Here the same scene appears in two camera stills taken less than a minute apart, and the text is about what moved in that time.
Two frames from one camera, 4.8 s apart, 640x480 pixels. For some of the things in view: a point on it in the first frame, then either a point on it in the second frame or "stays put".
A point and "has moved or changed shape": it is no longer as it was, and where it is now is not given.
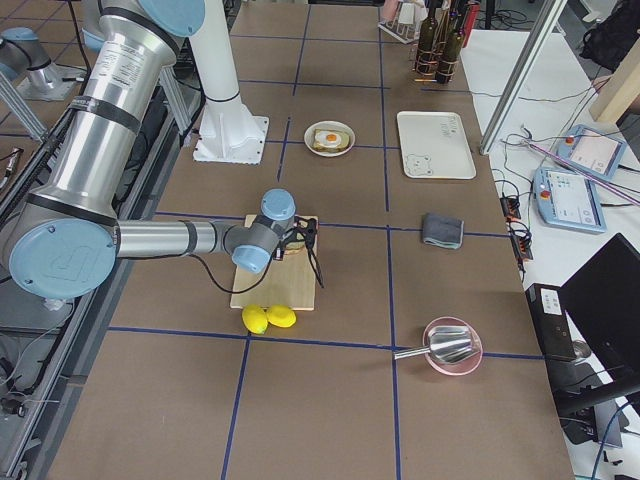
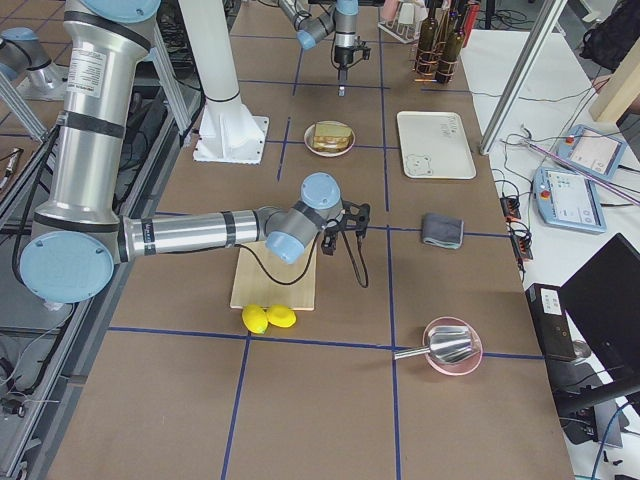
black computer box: [551, 323] stays put
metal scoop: [446, 344] stays put
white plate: [329, 138] stays put
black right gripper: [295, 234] -> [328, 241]
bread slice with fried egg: [329, 140] stays put
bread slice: [295, 248] has moved or changed shape
